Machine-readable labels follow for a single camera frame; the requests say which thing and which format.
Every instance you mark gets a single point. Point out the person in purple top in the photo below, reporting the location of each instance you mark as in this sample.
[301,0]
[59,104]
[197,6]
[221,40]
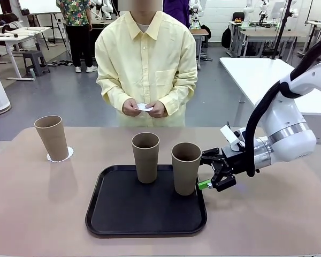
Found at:
[176,10]

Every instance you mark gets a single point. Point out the black plastic tray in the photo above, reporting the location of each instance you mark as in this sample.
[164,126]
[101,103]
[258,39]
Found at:
[144,211]

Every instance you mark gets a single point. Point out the person's left forearm yellow sleeve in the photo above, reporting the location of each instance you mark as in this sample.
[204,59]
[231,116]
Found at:
[179,97]

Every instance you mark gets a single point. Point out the grey plastic stool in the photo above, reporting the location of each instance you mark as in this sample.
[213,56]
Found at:
[36,61]

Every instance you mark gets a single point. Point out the white desk with clutter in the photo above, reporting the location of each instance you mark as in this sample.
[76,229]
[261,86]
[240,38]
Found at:
[16,37]

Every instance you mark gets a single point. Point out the black backpack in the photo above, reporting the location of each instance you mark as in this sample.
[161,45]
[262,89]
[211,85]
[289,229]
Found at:
[226,38]

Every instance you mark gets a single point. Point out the brown paper cup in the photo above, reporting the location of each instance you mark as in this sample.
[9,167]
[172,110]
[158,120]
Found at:
[52,139]
[146,163]
[186,174]

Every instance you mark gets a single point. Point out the brown-topped desk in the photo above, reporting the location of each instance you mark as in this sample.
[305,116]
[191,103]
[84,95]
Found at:
[267,34]

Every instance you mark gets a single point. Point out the black green-tipped right gripper finger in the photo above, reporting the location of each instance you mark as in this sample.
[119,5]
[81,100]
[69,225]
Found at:
[223,182]
[210,158]

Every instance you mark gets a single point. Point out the black tripod stand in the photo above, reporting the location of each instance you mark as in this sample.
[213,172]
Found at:
[283,26]

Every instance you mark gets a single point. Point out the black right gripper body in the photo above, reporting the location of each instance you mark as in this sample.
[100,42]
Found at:
[234,162]

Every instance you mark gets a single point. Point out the person in floral shirt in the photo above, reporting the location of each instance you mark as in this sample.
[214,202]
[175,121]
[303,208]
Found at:
[79,29]

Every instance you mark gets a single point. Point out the person's left hand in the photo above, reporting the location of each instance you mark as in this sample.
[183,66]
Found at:
[159,109]

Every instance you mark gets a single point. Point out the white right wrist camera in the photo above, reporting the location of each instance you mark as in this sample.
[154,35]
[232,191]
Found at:
[229,135]

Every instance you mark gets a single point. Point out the person's right forearm yellow sleeve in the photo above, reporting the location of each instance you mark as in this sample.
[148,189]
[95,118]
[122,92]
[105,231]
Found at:
[112,97]

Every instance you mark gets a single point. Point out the white scalloped paper coaster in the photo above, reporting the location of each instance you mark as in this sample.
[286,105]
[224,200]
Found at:
[71,153]
[145,107]

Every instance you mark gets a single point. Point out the person's right hand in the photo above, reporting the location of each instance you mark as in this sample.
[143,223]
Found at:
[130,107]

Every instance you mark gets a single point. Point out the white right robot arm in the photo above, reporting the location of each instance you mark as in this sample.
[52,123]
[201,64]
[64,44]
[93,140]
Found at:
[289,139]

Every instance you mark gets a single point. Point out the person in yellow shirt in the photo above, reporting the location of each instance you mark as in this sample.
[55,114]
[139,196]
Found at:
[144,59]

